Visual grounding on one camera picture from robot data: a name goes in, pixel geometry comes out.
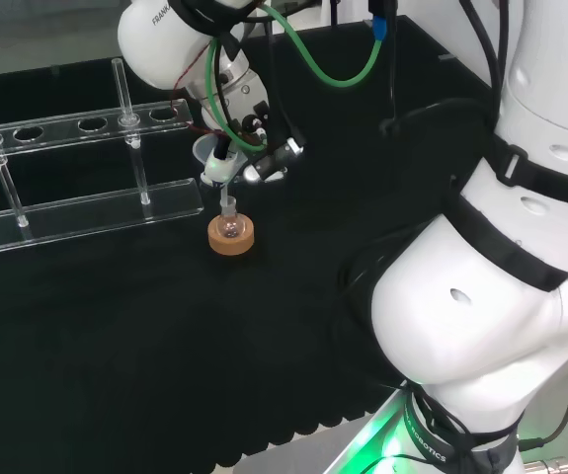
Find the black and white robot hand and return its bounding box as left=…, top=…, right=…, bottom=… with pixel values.
left=198, top=97, right=309, bottom=188

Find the clear plastic funnel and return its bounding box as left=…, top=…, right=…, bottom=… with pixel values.
left=192, top=134, right=241, bottom=209

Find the glass round-bottom flask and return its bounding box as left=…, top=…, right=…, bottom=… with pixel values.
left=216, top=196, right=245, bottom=242

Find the clear acrylic funnel stand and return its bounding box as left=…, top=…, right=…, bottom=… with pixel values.
left=0, top=57, right=205, bottom=260

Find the black bench cloth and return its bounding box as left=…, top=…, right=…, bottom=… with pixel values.
left=0, top=13, right=505, bottom=474

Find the cork ring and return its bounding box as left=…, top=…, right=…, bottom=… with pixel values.
left=206, top=213, right=256, bottom=259

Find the green cable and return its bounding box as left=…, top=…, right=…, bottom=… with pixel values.
left=204, top=1, right=385, bottom=152

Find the black hanging cable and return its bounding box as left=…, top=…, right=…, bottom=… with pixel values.
left=378, top=0, right=404, bottom=138

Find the steel base plate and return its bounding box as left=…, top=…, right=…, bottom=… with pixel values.
left=232, top=383, right=416, bottom=474

